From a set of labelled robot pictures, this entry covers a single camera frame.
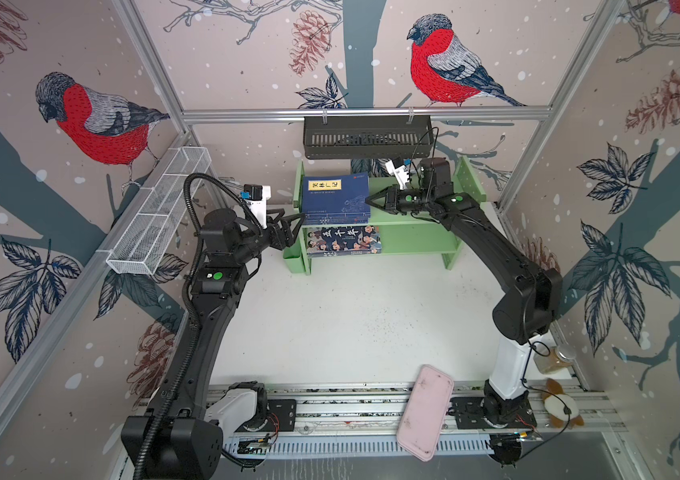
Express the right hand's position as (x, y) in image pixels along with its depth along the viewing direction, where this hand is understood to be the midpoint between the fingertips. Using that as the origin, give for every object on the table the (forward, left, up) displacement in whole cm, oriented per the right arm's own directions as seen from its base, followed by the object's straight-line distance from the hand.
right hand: (364, 204), depth 78 cm
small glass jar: (-30, -50, -25) cm, 63 cm away
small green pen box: (+2, +24, -27) cm, 36 cm away
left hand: (-10, +17, +7) cm, 21 cm away
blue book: (+3, +7, +1) cm, 8 cm away
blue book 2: (-3, +8, -1) cm, 9 cm away
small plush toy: (-40, -47, -28) cm, 68 cm away
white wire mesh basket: (-12, +56, +1) cm, 57 cm away
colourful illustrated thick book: (+1, +7, -17) cm, 18 cm away
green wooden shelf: (+5, -12, -18) cm, 22 cm away
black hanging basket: (+37, 0, -2) cm, 37 cm away
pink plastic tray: (-44, -15, -31) cm, 56 cm away
